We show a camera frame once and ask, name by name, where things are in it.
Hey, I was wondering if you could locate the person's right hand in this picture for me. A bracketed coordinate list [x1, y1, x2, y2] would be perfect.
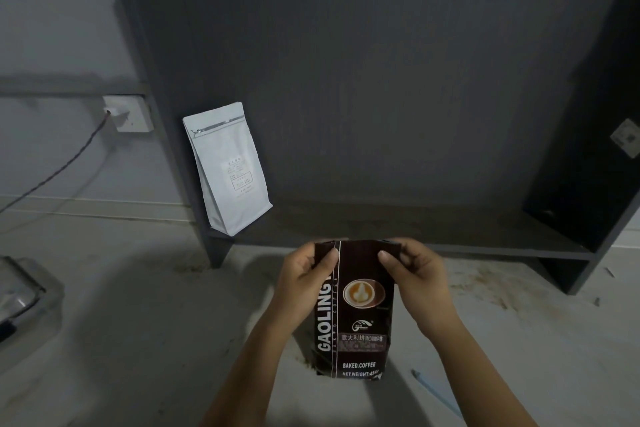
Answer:
[378, 238, 465, 341]

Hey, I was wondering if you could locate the person's left hand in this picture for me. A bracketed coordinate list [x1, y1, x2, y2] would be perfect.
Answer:
[271, 242, 342, 328]

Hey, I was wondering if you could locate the dark brown coffee bag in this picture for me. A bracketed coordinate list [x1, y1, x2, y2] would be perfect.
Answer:
[308, 240, 402, 381]

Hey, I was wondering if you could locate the person's right forearm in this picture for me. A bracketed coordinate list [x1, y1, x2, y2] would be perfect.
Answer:
[415, 317, 540, 427]

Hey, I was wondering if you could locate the person's left forearm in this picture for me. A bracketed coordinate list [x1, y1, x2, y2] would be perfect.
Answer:
[199, 309, 323, 427]

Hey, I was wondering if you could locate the light blue pen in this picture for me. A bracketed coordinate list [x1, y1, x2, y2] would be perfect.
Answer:
[411, 369, 463, 417]

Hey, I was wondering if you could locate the white stand-up pouch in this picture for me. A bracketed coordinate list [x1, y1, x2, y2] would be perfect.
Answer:
[182, 102, 274, 237]

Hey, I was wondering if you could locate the dark grey shelf unit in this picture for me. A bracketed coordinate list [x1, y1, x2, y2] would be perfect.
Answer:
[100, 0, 640, 296]

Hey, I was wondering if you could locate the white sticker label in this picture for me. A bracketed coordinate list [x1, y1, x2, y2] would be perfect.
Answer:
[610, 118, 640, 158]

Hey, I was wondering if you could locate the white wall socket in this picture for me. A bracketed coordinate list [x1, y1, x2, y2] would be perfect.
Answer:
[102, 94, 154, 133]

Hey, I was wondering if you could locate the thin braided cable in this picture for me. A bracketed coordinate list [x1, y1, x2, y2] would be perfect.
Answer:
[0, 111, 112, 215]

